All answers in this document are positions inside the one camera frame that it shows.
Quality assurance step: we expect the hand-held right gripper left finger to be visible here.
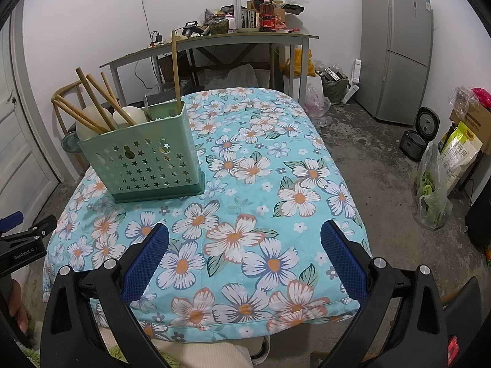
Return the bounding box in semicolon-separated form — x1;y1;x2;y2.
40;222;170;368

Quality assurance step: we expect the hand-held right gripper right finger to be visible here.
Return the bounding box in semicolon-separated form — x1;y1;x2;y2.
320;220;449;368

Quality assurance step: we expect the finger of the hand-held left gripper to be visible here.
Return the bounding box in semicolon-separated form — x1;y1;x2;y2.
0;215;58;246
0;210;23;235

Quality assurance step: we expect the green plastic utensil holder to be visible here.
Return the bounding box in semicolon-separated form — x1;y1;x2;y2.
63;100;206;204

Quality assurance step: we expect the pile of bamboo chopsticks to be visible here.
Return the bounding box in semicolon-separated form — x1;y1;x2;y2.
53;67;133;133

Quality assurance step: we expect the white plastic rice spoon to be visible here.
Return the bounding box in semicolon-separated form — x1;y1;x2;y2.
112;105;147;128

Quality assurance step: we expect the single bamboo chopstick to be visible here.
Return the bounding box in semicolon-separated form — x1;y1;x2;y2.
171;31;184;111

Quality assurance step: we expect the person's left hand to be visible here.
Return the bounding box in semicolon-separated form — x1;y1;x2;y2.
8;279;30;334

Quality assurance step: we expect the white door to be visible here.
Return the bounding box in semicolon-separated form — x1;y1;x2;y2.
0;6;64;215

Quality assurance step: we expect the beige cloth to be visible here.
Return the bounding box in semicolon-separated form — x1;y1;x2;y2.
151;339;254;368

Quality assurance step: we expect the clear bag of vegetables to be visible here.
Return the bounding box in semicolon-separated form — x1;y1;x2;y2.
416;142;453;231

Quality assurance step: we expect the floral turquoise quilt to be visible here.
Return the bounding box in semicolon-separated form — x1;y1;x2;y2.
42;87;373;332

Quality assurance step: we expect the pale yellow plastic spoon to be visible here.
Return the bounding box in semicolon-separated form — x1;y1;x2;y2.
75;105;114;140

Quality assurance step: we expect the black rice cooker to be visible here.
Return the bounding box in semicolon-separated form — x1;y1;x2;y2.
399;130;429;162

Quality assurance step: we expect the wooden chair with black seat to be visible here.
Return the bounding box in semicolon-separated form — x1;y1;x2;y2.
51;82;91;173

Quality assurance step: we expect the black boxy appliance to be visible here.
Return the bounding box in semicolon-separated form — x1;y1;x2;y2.
465;190;491;251

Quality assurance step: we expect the pink translucent plastic bag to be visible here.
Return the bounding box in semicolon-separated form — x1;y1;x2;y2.
305;84;331;119

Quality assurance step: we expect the yellow green rice bag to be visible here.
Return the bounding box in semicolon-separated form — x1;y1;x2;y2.
441;121;484;185

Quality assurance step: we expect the grey storage box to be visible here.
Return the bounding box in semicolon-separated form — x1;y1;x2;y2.
148;84;183;105

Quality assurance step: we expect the white upright box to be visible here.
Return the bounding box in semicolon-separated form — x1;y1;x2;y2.
343;58;363;104

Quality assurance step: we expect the grey metal desk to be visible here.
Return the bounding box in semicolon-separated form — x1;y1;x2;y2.
100;33;320;102

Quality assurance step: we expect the brown cardboard box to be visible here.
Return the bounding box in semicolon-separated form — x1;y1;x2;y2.
157;56;177;83

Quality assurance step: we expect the large open cardboard box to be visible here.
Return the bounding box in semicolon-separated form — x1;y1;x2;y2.
450;102;491;142

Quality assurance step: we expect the yellow plastic bag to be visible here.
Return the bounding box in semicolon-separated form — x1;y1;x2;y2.
282;48;317;77

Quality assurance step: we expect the clear crumpled plastic wrap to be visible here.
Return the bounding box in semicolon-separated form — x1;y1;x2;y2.
448;86;480;116

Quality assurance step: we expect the clear plastic wrapped bundle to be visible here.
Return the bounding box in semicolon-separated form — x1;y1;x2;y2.
203;64;271;92

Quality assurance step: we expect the pink plastic bag bundle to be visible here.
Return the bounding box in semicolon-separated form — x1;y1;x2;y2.
471;88;491;109

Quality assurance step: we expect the silver refrigerator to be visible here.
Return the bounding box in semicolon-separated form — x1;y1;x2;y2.
355;0;435;126

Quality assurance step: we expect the glass jar with green contents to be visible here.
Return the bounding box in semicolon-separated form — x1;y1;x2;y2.
209;14;230;34

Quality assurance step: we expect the red cooking oil bottle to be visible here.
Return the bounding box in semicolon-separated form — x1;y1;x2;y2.
259;1;277;32

